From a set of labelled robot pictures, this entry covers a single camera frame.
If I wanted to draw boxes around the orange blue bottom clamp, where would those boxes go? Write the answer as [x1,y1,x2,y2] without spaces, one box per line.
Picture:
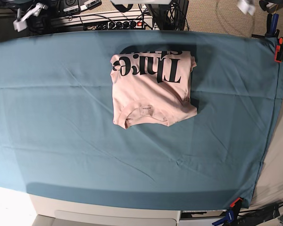
[212,197,244,226]

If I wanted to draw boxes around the teal table cloth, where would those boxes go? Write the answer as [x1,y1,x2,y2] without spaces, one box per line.
[0,30,283,210]

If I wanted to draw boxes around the black power strip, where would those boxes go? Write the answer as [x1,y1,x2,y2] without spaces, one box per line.
[108,20,146,30]

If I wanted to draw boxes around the pink T-shirt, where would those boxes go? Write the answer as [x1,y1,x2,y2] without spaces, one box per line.
[110,50,198,129]

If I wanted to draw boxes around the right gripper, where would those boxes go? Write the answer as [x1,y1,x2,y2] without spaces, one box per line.
[20,2,48,21]

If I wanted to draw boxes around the orange black clamp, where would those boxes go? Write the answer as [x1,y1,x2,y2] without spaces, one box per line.
[274,37,283,63]

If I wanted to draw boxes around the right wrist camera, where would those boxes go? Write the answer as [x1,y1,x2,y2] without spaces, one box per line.
[13,20,27,32]

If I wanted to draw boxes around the blue spring clamp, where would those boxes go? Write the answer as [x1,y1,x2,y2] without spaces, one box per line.
[251,13,280,39]

